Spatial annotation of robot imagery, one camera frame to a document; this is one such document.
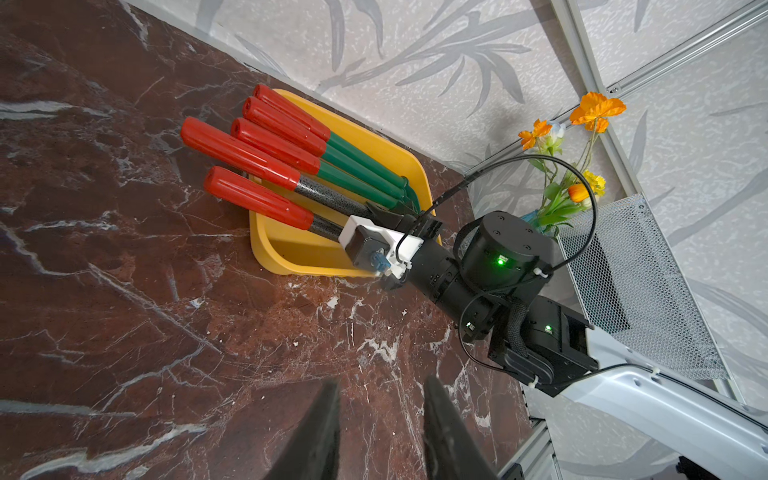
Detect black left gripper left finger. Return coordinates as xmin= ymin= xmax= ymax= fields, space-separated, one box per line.
xmin=264 ymin=381 xmax=341 ymax=480

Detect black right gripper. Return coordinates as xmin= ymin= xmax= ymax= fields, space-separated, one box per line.
xmin=373 ymin=207 xmax=498 ymax=327

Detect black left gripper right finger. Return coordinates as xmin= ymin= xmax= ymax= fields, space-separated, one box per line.
xmin=424 ymin=376 xmax=497 ymax=479

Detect green small hoe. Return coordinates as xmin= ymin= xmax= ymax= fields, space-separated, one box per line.
xmin=231 ymin=118 xmax=400 ymax=209
xmin=253 ymin=84 xmax=420 ymax=210
xmin=240 ymin=96 xmax=415 ymax=212

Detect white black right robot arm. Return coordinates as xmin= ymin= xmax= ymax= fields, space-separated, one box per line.
xmin=341 ymin=211 xmax=767 ymax=479

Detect yellow plastic storage box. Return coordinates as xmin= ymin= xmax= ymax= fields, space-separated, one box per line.
xmin=248 ymin=88 xmax=442 ymax=279

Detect orange yellow artificial flowers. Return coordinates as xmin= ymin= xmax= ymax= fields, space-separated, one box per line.
xmin=518 ymin=92 xmax=626 ymax=236

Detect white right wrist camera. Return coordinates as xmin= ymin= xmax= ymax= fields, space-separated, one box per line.
xmin=339 ymin=216 xmax=424 ymax=280

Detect white wire mesh basket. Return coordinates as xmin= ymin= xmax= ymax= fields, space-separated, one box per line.
xmin=558 ymin=194 xmax=729 ymax=380

